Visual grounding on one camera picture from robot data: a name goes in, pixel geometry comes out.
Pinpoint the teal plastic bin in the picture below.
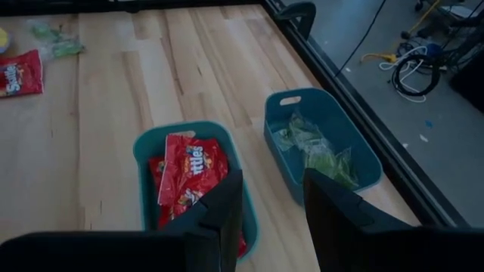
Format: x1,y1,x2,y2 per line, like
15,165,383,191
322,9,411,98
132,119,260,264

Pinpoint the coiled black cable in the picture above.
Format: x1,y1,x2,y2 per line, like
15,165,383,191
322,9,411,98
391,54,442,97

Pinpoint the yellow cable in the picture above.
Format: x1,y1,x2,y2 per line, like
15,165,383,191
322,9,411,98
360,51,399,64

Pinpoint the red Skittles candy pack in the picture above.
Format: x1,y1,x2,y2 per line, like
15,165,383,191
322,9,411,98
158,196,249,258
147,156,167,197
0,48,45,99
157,133,230,208

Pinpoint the clear green candy pack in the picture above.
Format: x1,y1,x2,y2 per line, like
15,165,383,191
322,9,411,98
48,35,86,60
28,19,64,42
285,112,336,159
304,147,359,190
271,126,303,153

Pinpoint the black frame clamp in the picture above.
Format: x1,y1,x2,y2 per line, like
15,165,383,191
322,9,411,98
274,1,317,41

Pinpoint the long black cable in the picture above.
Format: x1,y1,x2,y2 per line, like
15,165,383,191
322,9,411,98
334,0,389,79

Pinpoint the dark blue plastic bin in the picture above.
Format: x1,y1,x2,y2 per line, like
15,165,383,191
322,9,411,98
263,87,384,207

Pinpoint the yellow candy pack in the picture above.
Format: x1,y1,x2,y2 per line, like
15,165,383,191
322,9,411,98
0,27,11,54

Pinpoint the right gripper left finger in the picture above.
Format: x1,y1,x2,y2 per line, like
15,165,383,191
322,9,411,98
162,168,245,272

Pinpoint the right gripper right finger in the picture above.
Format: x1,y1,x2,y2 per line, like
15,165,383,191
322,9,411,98
302,168,421,272

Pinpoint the white cable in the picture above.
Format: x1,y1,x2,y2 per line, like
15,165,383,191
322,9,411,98
377,45,430,104

